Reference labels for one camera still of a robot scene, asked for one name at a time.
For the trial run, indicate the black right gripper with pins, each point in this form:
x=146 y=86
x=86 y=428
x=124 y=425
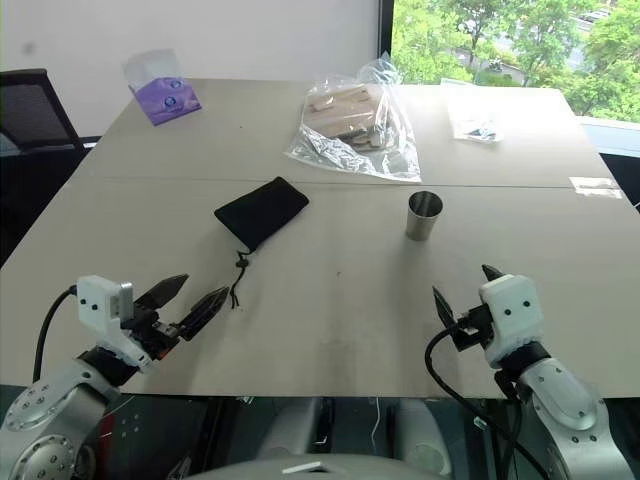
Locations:
x=472 y=325

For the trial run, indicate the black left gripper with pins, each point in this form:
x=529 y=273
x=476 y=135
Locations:
x=155 y=332

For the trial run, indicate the small clear plastic bag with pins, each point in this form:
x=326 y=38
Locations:
x=475 y=122

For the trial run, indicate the clear bag of wooden blocks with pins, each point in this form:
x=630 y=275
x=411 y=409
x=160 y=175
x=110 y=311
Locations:
x=352 y=120

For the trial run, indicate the stainless steel cup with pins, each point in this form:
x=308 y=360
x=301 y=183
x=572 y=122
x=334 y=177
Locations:
x=424 y=216

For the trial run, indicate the silver robot torso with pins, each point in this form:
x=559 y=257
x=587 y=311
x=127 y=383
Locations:
x=320 y=457

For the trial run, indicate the purple tissue pack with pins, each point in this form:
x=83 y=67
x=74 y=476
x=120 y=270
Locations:
x=162 y=92

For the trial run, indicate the black office chair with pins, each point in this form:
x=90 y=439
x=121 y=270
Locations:
x=35 y=145

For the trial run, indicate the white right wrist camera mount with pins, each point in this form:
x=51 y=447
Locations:
x=512 y=312

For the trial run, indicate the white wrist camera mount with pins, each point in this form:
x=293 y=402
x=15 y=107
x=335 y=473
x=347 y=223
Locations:
x=512 y=312
x=102 y=310

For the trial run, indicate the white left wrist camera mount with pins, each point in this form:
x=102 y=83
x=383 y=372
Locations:
x=102 y=310

